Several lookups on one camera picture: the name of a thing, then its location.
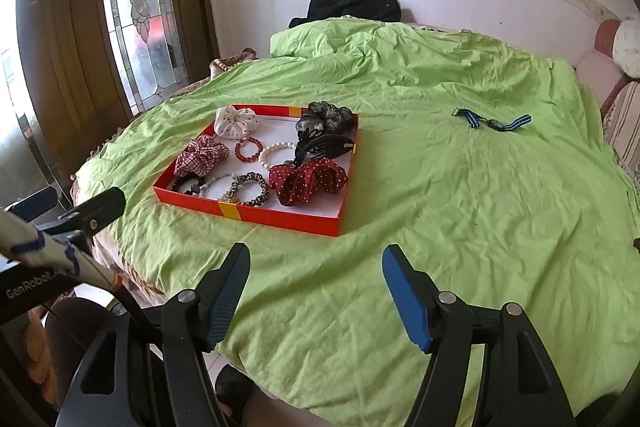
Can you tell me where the red plaid scrunchie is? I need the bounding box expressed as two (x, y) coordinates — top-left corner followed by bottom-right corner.
(174, 134), (230, 178)

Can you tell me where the pale jade bead bracelet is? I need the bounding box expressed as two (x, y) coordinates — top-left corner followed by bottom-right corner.
(196, 171), (234, 200)

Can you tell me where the red bead bracelet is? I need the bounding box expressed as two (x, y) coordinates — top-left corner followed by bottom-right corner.
(233, 135), (265, 164)

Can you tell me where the leopard print hair tie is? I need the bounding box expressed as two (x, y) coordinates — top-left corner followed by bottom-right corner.
(223, 171), (271, 208)

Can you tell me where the white cherry scrunchie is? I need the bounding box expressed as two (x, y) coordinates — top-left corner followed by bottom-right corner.
(213, 105), (259, 140)

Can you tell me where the white pearl bracelet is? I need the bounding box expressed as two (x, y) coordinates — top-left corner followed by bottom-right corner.
(258, 141), (298, 171)

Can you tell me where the red polka dot scrunchie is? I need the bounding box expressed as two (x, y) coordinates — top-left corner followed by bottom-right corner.
(269, 158), (348, 206)

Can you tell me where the rhinestone hair claw clip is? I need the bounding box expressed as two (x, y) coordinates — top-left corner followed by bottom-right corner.
(293, 133), (355, 167)

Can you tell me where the dark floral scrunchie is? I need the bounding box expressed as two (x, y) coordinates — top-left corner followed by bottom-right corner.
(295, 101), (356, 139)

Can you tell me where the brown patterned blanket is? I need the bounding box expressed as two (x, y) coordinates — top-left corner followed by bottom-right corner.
(170, 48), (257, 98)

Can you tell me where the red tray box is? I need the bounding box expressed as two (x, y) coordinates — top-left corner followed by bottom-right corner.
(153, 104), (358, 236)

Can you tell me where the stained glass door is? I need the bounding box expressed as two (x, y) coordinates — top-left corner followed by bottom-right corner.
(103, 0), (188, 115)

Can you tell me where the black garment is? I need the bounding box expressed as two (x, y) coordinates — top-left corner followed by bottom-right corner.
(288, 0), (401, 28)

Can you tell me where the white patterned pillow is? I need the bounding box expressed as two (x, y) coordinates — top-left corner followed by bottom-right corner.
(612, 20), (640, 79)

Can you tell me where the black hair tie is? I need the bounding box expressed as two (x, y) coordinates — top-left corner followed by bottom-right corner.
(169, 171), (207, 197)

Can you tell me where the blue striped strap watch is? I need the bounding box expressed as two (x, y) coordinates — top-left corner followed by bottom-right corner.
(452, 108), (533, 132)

